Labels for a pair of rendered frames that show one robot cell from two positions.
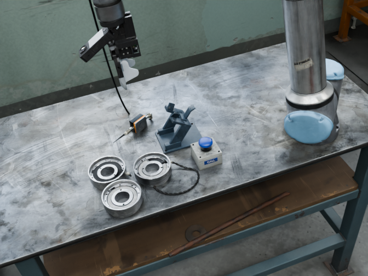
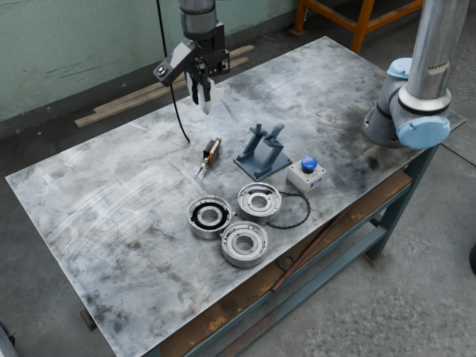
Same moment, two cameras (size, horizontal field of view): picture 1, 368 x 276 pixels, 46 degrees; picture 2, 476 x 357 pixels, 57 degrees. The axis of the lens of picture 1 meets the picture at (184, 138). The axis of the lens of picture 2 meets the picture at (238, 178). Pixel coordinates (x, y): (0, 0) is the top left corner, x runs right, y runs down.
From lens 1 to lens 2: 0.54 m
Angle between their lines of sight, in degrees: 20
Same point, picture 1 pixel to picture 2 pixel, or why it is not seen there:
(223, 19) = not seen: hidden behind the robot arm
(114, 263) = (215, 315)
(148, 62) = (112, 73)
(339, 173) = not seen: hidden behind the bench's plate
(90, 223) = (217, 281)
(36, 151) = (98, 206)
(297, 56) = (435, 59)
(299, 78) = (429, 83)
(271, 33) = (234, 30)
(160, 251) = (260, 287)
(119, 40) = (207, 55)
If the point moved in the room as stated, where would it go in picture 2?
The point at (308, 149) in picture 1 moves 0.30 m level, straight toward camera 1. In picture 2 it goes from (395, 153) to (431, 241)
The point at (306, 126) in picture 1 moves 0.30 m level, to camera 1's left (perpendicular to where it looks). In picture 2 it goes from (428, 132) to (319, 166)
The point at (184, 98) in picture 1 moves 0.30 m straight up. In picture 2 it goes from (243, 115) to (250, 22)
